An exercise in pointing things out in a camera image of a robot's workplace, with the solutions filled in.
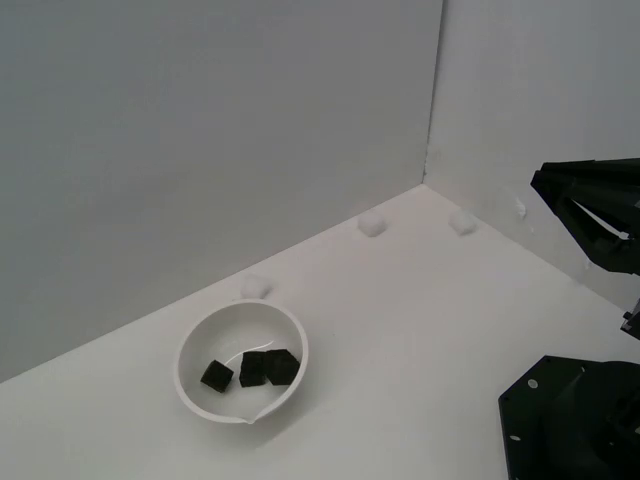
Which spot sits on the white foam cube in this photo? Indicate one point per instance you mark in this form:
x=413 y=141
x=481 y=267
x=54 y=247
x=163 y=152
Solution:
x=461 y=222
x=372 y=223
x=256 y=286

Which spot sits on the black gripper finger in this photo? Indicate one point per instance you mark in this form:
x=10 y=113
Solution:
x=600 y=185
x=610 y=255

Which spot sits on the black foam cube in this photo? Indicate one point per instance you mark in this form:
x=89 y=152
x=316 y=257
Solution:
x=284 y=367
x=252 y=370
x=217 y=377

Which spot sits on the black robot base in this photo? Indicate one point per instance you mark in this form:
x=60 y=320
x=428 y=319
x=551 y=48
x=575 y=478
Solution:
x=575 y=430

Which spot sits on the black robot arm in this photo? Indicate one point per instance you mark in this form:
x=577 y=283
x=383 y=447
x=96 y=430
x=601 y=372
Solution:
x=632 y=317

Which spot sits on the white bowl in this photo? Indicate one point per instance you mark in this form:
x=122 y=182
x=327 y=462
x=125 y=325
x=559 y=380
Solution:
x=200 y=340

